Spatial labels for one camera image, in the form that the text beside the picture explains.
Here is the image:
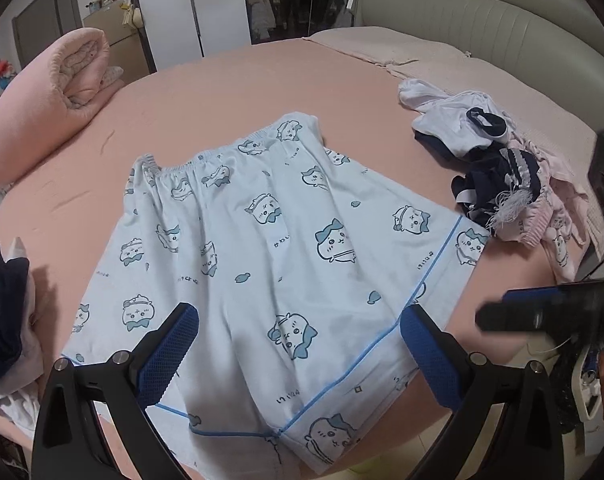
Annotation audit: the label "grey door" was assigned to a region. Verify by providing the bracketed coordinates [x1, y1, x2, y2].
[12, 0, 78, 68]

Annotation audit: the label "beige padded headboard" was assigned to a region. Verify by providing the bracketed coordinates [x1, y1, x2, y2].
[354, 0, 604, 131]

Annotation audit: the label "white wardrobe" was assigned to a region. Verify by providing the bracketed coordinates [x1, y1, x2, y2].
[132, 0, 253, 73]

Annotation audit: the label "pink sheeted bed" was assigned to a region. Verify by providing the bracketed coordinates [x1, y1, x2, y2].
[0, 35, 604, 480]

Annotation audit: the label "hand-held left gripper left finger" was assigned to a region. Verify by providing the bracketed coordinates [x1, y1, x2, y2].
[32, 302, 200, 480]

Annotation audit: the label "red and blue plush toy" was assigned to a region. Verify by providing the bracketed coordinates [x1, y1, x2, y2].
[0, 56, 18, 92]

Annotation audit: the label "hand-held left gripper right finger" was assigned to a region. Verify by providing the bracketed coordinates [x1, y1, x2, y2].
[399, 304, 583, 480]

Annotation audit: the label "pink printed garment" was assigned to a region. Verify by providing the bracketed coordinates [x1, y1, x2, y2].
[492, 142, 603, 283]

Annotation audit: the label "glass door wardrobe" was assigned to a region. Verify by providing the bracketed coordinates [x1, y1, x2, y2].
[242, 0, 363, 46]

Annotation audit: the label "navy folded clothing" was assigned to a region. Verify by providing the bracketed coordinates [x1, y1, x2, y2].
[0, 240, 32, 388]

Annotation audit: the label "light blue printed shorts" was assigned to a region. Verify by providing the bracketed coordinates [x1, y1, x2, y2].
[59, 112, 493, 476]

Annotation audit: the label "white garment with navy trim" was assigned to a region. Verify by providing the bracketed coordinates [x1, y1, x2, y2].
[398, 77, 510, 157]

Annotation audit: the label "rolled pink quilt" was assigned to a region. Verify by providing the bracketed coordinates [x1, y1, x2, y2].
[0, 27, 125, 183]

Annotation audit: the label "tan cabinet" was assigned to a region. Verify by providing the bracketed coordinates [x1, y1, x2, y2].
[82, 0, 155, 86]

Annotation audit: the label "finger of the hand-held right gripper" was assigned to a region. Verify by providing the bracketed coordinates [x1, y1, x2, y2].
[474, 280, 604, 346]

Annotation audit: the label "navy lace trimmed garment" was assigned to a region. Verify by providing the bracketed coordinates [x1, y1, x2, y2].
[449, 146, 548, 235]

